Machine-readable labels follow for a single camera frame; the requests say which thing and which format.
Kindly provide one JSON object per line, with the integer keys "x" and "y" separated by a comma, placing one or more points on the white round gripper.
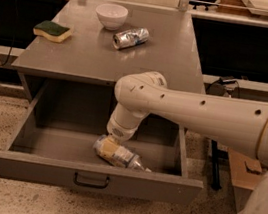
{"x": 120, "y": 132}

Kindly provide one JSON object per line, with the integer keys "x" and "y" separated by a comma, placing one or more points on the blue label plastic bottle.
{"x": 123, "y": 157}

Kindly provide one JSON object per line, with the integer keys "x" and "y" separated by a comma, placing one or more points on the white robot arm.
{"x": 239, "y": 124}

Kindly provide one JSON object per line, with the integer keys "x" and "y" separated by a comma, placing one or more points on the grey open top drawer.
{"x": 54, "y": 140}

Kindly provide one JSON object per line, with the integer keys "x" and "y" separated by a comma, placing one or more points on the crushed silver can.
{"x": 130, "y": 38}

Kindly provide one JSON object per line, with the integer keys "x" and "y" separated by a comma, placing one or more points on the grey metal cabinet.
{"x": 88, "y": 53}

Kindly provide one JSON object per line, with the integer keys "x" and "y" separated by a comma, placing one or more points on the black stand pole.
{"x": 215, "y": 167}

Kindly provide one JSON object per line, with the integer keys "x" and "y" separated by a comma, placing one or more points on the black power adapter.
{"x": 227, "y": 80}

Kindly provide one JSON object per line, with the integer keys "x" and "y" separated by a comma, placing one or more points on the white ceramic bowl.
{"x": 112, "y": 16}

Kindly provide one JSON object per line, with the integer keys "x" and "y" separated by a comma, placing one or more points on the green yellow sponge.
{"x": 52, "y": 31}

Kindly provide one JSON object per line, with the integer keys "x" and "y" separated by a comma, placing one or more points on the cardboard box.
{"x": 246, "y": 173}

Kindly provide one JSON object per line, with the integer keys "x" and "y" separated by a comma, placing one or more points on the black drawer handle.
{"x": 90, "y": 181}

